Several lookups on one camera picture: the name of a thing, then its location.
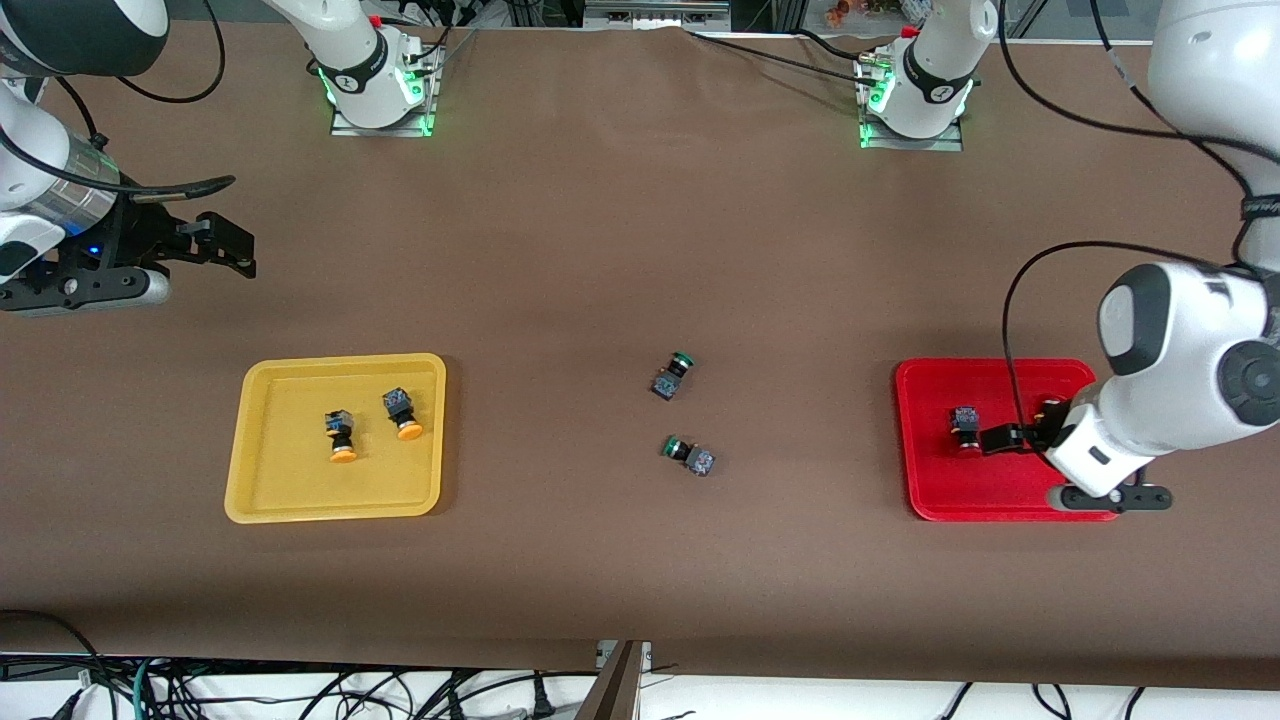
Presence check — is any yellow plastic tray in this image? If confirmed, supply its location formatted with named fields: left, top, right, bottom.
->
left=224, top=352, right=448, bottom=525

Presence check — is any black cable on table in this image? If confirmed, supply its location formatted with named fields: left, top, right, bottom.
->
left=685, top=28, right=881, bottom=81

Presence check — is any green push button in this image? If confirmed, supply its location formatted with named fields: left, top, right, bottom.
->
left=662, top=435, right=717, bottom=478
left=651, top=352, right=697, bottom=401

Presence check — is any silver power strip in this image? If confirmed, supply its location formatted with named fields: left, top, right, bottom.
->
left=583, top=0, right=733, bottom=31

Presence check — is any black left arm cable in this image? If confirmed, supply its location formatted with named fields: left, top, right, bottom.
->
left=996, top=0, right=1280, bottom=431

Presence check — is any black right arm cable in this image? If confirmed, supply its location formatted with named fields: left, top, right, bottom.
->
left=0, top=0, right=237, bottom=203

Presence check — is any brown table cover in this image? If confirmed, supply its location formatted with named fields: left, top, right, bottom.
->
left=0, top=20, right=1280, bottom=691

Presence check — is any orange background object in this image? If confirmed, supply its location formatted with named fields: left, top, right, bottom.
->
left=825, top=0, right=901, bottom=27

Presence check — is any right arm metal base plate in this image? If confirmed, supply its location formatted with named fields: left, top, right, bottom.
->
left=330, top=45, right=443, bottom=138

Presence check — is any red plastic tray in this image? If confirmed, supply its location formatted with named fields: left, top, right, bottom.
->
left=894, top=358, right=1125, bottom=523

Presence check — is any yellow push button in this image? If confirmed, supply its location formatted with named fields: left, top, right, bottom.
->
left=382, top=387, right=424, bottom=442
left=324, top=407, right=360, bottom=465

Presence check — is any wooden post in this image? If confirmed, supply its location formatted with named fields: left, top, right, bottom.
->
left=575, top=640, right=646, bottom=720

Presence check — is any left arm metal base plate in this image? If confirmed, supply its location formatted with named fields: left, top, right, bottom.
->
left=857, top=55, right=966, bottom=153

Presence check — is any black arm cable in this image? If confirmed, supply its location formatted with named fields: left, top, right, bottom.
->
left=996, top=0, right=1280, bottom=431
left=0, top=0, right=237, bottom=203

